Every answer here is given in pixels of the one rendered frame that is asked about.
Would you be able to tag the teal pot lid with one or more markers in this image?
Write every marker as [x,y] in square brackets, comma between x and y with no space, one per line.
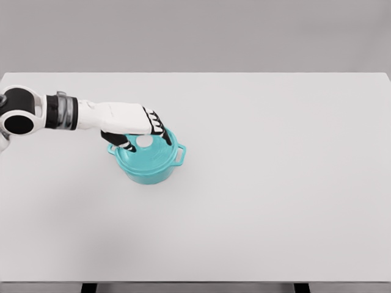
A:
[149,152]

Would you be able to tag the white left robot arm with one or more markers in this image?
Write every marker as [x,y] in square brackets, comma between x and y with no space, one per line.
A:
[46,111]

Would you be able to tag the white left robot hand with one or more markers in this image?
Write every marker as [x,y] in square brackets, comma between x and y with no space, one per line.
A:
[128,119]

